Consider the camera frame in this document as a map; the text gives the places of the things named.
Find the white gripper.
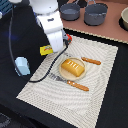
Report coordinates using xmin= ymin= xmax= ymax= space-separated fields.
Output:
xmin=37 ymin=12 xmax=68 ymax=52

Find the light blue cup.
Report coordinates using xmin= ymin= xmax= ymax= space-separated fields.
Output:
xmin=15 ymin=57 xmax=30 ymax=76

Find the toy bread loaf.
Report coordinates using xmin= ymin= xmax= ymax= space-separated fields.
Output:
xmin=61 ymin=59 xmax=85 ymax=77

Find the red toy pepper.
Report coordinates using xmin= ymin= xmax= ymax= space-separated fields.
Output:
xmin=66 ymin=34 xmax=72 ymax=43

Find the yellow butter box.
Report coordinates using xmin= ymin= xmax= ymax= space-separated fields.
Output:
xmin=40 ymin=45 xmax=53 ymax=55

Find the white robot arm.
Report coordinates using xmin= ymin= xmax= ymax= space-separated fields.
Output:
xmin=28 ymin=0 xmax=67 ymax=52

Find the small grey pot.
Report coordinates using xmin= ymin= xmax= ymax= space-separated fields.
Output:
xmin=60 ymin=0 xmax=80 ymax=21

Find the large grey pot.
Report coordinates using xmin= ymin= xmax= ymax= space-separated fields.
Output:
xmin=84 ymin=0 xmax=107 ymax=26

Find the blue dish rack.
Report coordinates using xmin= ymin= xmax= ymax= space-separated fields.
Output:
xmin=0 ymin=0 xmax=12 ymax=15

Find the round wooden plate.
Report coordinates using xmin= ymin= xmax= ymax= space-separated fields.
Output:
xmin=59 ymin=57 xmax=86 ymax=80

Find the brown wooden board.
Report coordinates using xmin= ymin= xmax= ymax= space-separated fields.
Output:
xmin=63 ymin=1 xmax=128 ymax=43

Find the white woven placemat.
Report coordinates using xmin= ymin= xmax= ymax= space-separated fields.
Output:
xmin=17 ymin=36 xmax=118 ymax=128

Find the beige bowl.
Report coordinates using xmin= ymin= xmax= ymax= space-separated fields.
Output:
xmin=121 ymin=7 xmax=128 ymax=30

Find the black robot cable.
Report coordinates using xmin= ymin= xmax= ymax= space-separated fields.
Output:
xmin=7 ymin=3 xmax=69 ymax=84

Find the fork with orange handle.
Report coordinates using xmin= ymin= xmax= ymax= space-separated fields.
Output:
xmin=48 ymin=73 xmax=89 ymax=91

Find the knife with orange handle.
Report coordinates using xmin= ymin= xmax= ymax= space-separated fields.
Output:
xmin=64 ymin=52 xmax=101 ymax=65

